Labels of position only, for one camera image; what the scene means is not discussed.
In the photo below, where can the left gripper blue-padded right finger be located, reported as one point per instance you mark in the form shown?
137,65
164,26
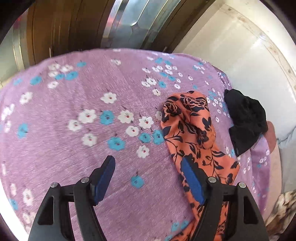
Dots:
243,218

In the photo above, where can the brown wooden glass door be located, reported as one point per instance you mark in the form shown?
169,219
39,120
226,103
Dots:
32,31

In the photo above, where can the black crumpled cloth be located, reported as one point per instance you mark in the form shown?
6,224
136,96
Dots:
249,120

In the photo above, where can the beige pink mattress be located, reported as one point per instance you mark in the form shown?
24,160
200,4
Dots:
275,179

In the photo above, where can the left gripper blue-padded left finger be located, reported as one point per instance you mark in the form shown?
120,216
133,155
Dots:
53,221

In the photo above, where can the purple floral bed sheet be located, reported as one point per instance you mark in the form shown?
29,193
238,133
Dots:
62,117

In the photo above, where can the orange black floral garment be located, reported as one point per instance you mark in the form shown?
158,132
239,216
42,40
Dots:
189,133

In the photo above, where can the brown white patterned blanket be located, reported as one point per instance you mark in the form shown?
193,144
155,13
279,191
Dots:
281,215

